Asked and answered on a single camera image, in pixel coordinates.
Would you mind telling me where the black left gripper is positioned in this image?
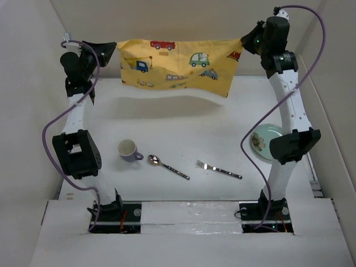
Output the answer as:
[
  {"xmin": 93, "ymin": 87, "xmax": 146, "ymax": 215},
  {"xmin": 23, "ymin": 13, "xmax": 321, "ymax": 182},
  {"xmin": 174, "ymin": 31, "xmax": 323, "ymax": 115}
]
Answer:
[{"xmin": 77, "ymin": 41, "xmax": 116, "ymax": 81}]

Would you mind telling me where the yellow car-print cloth placemat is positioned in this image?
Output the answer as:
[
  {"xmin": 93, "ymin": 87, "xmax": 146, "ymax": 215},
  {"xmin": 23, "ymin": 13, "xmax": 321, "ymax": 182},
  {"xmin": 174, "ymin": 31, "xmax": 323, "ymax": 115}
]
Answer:
[{"xmin": 116, "ymin": 39, "xmax": 243, "ymax": 98}]

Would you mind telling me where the green floral ceramic plate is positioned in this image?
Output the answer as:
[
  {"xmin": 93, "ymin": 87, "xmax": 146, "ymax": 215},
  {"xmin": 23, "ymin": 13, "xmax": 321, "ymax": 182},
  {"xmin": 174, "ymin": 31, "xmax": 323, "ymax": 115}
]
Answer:
[{"xmin": 250, "ymin": 123, "xmax": 283, "ymax": 161}]

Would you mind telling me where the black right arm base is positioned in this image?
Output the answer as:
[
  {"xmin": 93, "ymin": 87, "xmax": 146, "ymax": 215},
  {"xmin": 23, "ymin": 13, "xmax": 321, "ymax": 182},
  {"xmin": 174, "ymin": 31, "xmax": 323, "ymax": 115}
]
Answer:
[{"xmin": 234, "ymin": 199, "xmax": 294, "ymax": 233}]

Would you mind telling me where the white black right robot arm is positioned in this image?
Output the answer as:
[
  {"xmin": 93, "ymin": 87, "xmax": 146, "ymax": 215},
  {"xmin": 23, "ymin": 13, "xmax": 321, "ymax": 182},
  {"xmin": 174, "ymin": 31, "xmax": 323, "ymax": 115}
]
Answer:
[{"xmin": 241, "ymin": 11, "xmax": 321, "ymax": 223}]

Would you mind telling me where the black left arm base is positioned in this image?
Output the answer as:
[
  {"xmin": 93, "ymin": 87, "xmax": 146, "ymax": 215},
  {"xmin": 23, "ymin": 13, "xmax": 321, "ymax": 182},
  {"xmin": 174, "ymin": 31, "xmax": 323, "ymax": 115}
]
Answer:
[{"xmin": 89, "ymin": 202, "xmax": 142, "ymax": 234}]

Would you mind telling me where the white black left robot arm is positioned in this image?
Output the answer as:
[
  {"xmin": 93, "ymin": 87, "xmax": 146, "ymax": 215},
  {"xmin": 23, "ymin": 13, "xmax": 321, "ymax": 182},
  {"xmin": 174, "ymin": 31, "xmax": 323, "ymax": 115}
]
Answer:
[{"xmin": 52, "ymin": 41, "xmax": 117, "ymax": 193}]

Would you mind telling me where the purple ceramic mug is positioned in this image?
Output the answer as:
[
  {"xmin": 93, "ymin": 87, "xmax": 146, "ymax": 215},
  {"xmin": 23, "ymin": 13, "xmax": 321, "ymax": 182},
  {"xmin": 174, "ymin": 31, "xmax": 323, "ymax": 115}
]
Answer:
[{"xmin": 117, "ymin": 139, "xmax": 144, "ymax": 162}]

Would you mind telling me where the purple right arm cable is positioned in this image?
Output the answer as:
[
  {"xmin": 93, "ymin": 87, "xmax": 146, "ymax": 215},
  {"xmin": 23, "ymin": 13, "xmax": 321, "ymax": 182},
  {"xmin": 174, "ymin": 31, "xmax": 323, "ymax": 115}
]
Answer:
[{"xmin": 240, "ymin": 4, "xmax": 327, "ymax": 230}]

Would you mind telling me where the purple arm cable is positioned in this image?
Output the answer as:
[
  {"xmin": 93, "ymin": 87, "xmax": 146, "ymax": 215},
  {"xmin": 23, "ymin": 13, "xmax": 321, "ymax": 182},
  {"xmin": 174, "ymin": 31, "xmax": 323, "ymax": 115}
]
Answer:
[
  {"xmin": 240, "ymin": 4, "xmax": 327, "ymax": 230},
  {"xmin": 41, "ymin": 40, "xmax": 101, "ymax": 232}
]

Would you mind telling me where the silver spoon patterned handle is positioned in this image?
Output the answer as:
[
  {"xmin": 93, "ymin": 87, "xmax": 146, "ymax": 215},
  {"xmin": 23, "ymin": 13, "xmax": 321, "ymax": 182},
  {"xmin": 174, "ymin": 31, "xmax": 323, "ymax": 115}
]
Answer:
[{"xmin": 148, "ymin": 155, "xmax": 190, "ymax": 180}]

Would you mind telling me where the silver fork patterned handle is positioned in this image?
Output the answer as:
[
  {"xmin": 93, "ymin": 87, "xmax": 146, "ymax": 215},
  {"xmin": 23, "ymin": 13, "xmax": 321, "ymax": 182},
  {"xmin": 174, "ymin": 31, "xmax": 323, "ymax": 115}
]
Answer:
[{"xmin": 196, "ymin": 160, "xmax": 243, "ymax": 180}]

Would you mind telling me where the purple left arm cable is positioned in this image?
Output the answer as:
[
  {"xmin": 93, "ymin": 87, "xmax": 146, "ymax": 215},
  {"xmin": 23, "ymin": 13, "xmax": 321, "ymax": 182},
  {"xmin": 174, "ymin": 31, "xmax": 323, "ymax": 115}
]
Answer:
[{"xmin": 41, "ymin": 40, "xmax": 101, "ymax": 232}]

